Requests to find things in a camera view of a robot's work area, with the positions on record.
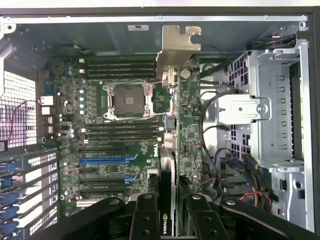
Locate silver slotted disk bay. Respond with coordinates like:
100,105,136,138
268,159,316,233

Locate black open PC case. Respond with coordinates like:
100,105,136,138
0,7,320,240

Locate blue expansion slot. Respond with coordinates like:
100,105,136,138
78,156,126,165

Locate black wire bundle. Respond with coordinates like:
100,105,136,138
214,147,253,201

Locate yellow power wires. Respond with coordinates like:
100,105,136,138
251,164,267,210

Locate metal socket cover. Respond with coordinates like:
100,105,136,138
143,82,157,118

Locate silver perforated disk bay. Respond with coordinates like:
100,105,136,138
217,48,308,171

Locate CPU socket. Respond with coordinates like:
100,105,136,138
102,79,157,121

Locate thin red twisted wire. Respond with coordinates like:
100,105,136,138
4,99,37,148

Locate green Dell motherboard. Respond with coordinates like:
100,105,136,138
37,49,208,218

